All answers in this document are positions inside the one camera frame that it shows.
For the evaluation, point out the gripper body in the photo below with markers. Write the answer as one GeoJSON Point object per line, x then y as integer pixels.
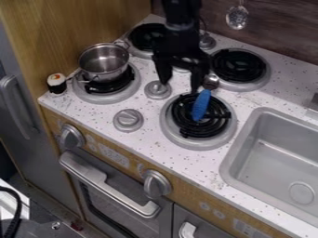
{"type": "Point", "coordinates": [180, 45]}

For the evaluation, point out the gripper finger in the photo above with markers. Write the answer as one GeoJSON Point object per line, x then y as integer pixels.
{"type": "Point", "coordinates": [163, 71]}
{"type": "Point", "coordinates": [198, 79]}

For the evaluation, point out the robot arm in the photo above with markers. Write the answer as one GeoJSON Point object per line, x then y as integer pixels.
{"type": "Point", "coordinates": [181, 12]}

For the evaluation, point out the toy stove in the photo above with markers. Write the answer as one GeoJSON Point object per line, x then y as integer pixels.
{"type": "Point", "coordinates": [198, 124]}

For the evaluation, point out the silver pot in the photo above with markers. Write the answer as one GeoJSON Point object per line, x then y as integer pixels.
{"type": "Point", "coordinates": [103, 62]}

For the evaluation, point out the silver hanging strainer spoon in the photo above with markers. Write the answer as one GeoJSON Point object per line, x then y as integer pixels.
{"type": "Point", "coordinates": [237, 17]}

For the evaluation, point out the toy sushi roll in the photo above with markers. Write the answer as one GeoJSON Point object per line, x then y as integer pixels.
{"type": "Point", "coordinates": [56, 83]}

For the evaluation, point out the toy sink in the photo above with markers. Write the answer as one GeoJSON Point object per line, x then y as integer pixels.
{"type": "Point", "coordinates": [277, 164]}

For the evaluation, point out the grey toy fridge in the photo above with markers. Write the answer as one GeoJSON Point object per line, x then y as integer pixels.
{"type": "Point", "coordinates": [20, 124]}

